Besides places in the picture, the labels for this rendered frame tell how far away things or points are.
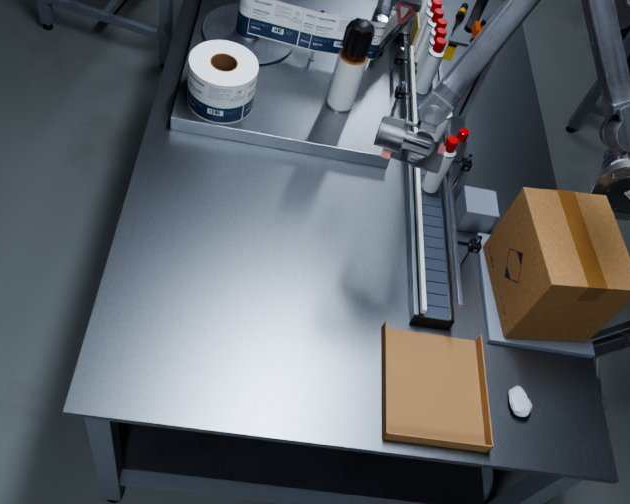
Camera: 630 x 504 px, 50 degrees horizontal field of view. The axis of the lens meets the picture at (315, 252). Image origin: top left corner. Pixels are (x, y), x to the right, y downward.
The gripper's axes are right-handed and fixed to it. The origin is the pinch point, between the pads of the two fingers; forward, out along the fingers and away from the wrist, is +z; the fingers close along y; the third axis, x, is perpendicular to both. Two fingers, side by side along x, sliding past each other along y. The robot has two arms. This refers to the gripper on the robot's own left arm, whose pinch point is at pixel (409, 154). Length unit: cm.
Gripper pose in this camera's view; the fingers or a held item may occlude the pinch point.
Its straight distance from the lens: 166.8
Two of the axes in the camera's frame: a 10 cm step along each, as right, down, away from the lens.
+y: -9.6, -2.9, 0.0
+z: 0.1, -0.4, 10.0
